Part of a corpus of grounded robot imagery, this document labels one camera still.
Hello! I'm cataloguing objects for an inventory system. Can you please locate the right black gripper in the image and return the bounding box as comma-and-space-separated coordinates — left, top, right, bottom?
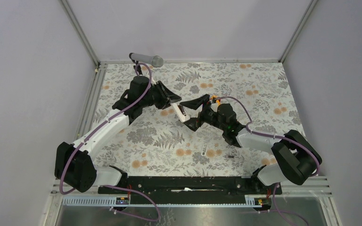
180, 94, 227, 132

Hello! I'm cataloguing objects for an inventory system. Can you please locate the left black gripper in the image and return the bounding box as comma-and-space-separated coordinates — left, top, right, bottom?
140, 81, 181, 110

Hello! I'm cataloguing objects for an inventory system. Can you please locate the white remote control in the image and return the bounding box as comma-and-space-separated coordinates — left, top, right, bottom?
171, 103, 190, 123

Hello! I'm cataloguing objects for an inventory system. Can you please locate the white battery cover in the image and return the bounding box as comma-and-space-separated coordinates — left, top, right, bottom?
201, 144, 207, 156

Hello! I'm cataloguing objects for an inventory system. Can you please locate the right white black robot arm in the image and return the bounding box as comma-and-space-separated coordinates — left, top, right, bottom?
177, 94, 322, 194

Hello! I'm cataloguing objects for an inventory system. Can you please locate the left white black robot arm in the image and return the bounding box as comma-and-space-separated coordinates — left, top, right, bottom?
54, 76, 181, 194

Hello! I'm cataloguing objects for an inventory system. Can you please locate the yellow toy brick car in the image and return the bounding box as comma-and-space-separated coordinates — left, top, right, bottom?
210, 95, 221, 105

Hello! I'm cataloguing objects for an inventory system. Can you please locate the grey microphone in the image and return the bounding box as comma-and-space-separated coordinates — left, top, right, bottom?
129, 53, 164, 68

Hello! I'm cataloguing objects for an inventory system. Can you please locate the floral patterned table mat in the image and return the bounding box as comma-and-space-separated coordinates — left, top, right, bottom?
94, 63, 304, 177

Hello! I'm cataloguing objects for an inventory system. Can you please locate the black mini tripod stand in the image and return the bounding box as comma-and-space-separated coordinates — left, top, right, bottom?
134, 63, 143, 76

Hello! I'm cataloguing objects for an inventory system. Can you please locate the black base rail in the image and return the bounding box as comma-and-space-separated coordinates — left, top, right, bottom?
98, 176, 274, 204

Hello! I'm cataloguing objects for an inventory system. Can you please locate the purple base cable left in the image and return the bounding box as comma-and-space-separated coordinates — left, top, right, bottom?
103, 186, 162, 222

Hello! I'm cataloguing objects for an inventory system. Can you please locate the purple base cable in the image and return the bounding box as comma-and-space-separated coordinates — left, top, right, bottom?
103, 186, 162, 222
255, 184, 310, 226

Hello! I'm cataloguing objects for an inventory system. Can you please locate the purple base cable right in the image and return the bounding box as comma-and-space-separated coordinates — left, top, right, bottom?
255, 184, 310, 226

